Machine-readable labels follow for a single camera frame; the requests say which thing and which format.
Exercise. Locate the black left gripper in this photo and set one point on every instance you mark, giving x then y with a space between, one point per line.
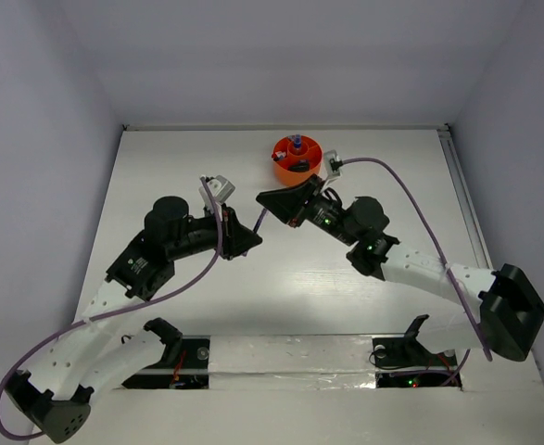
234 235

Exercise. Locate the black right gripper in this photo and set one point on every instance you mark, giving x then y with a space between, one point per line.
289 205

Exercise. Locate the purple gel pen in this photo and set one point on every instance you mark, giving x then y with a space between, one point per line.
260 220

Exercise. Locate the pink highlighter black body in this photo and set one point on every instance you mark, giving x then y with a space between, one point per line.
303 165

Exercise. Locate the small clear blue-capped bottle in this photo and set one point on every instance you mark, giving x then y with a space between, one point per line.
297 143

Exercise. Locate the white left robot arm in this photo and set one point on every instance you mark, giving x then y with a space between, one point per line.
57 383

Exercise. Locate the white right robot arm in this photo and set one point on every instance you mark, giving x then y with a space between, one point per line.
501 310

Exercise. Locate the orange round organizer container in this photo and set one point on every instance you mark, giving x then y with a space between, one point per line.
295 158

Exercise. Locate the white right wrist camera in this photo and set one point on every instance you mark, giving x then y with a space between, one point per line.
332 164

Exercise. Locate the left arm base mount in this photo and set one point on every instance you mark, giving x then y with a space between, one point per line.
184 362

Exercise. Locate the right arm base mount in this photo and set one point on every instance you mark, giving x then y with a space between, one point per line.
402 362

